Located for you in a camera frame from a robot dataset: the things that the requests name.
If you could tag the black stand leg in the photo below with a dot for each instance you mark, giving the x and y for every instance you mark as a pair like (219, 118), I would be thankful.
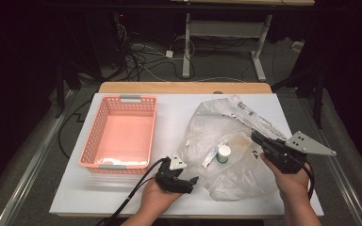
(59, 94)
(319, 97)

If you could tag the clear plastic bag smiley print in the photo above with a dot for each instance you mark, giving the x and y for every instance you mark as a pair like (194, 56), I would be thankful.
(232, 182)

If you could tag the white capped small jar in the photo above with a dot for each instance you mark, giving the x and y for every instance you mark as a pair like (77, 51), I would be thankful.
(224, 153)

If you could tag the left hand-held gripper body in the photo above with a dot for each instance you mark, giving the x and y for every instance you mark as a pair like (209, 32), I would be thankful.
(172, 179)

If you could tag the pink perforated plastic basket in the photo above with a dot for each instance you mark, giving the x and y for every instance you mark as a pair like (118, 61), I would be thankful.
(122, 138)

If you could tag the white board table cover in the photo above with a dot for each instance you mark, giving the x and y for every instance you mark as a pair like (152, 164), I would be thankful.
(169, 103)

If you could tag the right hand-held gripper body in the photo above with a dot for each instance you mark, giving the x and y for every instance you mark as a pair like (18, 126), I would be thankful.
(304, 144)

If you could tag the person's left hand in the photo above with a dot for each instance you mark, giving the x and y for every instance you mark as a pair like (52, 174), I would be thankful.
(157, 201)

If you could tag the small white box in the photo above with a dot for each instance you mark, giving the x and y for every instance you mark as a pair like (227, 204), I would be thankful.
(298, 46)

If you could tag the white power adapter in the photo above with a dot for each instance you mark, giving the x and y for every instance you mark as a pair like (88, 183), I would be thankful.
(169, 53)

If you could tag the person's right hand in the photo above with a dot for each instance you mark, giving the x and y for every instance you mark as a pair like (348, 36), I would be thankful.
(292, 185)

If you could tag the aluminium frame rail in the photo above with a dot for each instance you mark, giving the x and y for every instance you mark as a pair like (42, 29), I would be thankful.
(345, 188)
(28, 175)

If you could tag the white ointment tube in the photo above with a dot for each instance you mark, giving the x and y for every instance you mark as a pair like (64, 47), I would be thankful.
(210, 157)

